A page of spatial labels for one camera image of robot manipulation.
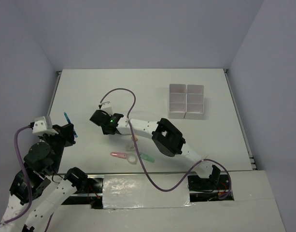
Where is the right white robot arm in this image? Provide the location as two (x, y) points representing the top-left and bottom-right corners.
(90, 109), (221, 189)

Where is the white compartment container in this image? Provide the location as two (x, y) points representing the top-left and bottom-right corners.
(168, 84), (186, 119)
(185, 85), (204, 120)

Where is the green highlighter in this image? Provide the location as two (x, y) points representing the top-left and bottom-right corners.
(140, 153), (155, 163)

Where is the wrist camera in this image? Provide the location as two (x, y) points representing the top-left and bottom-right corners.
(32, 116), (56, 136)
(99, 101), (113, 115)

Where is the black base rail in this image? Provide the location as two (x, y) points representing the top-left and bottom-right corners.
(62, 174), (230, 209)

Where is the right white compartment container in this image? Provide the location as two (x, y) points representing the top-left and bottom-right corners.
(185, 85), (204, 120)

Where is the pink highlighter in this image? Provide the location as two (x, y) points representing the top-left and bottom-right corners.
(111, 152), (127, 159)

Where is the clear tape ring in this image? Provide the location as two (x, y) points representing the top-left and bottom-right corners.
(126, 154), (139, 166)

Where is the white base cover plate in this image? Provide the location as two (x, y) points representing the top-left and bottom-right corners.
(102, 174), (191, 209)

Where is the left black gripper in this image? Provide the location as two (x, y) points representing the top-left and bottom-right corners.
(41, 123), (76, 173)

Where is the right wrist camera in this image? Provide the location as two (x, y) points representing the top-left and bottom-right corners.
(99, 101), (113, 115)

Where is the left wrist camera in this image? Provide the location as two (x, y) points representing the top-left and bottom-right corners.
(32, 116), (56, 136)

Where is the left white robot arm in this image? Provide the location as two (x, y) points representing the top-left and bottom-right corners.
(0, 121), (88, 232)

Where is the white eraser red label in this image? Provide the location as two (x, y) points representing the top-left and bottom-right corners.
(126, 144), (135, 151)

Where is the left white compartment container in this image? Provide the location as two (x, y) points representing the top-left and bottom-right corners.
(168, 84), (186, 119)

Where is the blue pen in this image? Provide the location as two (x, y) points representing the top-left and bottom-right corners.
(63, 111), (79, 139)

